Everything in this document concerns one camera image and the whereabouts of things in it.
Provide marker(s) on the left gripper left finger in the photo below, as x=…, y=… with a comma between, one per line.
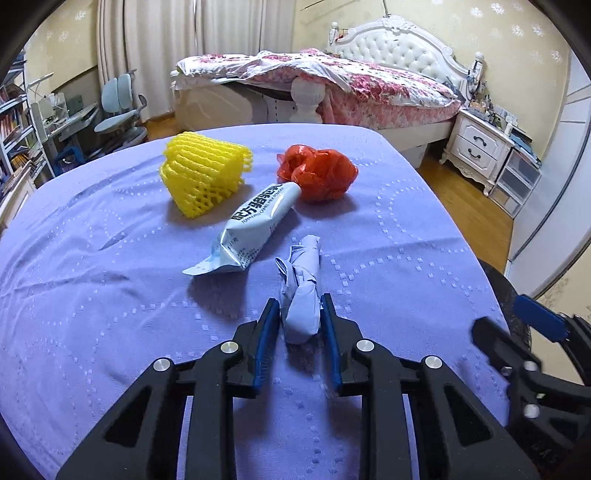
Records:
x=173, y=405

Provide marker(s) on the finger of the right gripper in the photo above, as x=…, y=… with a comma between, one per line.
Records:
x=549, y=324
x=503, y=345

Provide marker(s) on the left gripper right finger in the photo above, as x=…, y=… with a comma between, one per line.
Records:
x=419, y=419

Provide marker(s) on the lavender paper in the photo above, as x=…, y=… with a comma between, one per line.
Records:
x=300, y=304

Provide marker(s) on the plastic drawer unit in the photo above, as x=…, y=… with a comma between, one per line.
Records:
x=516, y=181

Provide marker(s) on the purple bed sheet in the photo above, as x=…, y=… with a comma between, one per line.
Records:
x=94, y=284

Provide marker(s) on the white nightstand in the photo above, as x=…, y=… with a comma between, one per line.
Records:
x=477, y=149

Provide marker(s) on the red crumpled plastic bag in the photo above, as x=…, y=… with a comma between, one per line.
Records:
x=322, y=174

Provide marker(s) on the yellow foam fruit net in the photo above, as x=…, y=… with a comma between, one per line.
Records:
x=200, y=173

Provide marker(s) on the white bed with headboard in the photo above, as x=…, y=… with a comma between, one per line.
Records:
x=391, y=41

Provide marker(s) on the pink floral quilt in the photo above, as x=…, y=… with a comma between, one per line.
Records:
x=357, y=93

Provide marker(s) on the white bookshelf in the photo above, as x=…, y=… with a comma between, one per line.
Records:
x=20, y=137

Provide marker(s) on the blue-grey desk chair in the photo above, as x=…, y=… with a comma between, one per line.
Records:
x=123, y=112

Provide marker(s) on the grey study desk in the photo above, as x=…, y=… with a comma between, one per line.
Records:
x=55, y=125

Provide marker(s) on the beige curtains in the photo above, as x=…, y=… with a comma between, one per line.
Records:
x=150, y=37

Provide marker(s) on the white footboard rail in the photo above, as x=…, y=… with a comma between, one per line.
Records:
x=19, y=188

